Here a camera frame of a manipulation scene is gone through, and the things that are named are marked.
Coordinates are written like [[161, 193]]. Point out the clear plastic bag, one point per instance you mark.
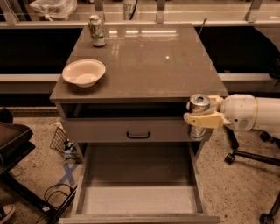
[[54, 9]]

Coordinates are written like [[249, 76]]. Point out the white paper bowl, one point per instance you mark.
[[84, 73]]

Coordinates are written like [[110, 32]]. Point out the shoe with white sole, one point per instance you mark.
[[6, 212]]

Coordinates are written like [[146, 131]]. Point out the closed top drawer front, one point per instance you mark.
[[111, 130]]

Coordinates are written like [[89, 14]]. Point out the silver redbull can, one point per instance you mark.
[[197, 133]]

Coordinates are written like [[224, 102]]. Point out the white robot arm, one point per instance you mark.
[[267, 115]]

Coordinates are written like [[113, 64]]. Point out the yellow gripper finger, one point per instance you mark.
[[211, 121], [200, 103]]

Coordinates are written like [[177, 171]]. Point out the black office chair base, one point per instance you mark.
[[265, 218]]

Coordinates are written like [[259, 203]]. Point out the black drawer handle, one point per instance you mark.
[[138, 136]]

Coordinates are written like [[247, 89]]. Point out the dark chair on left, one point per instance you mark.
[[15, 145]]

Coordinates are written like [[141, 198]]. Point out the green soda can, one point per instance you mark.
[[96, 29]]

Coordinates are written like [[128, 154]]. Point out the grey drawer cabinet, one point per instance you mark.
[[152, 70]]

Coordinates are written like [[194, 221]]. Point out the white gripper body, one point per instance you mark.
[[239, 111]]

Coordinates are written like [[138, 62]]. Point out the open middle drawer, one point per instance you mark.
[[139, 184]]

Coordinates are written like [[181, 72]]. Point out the black wire basket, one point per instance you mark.
[[62, 144]]

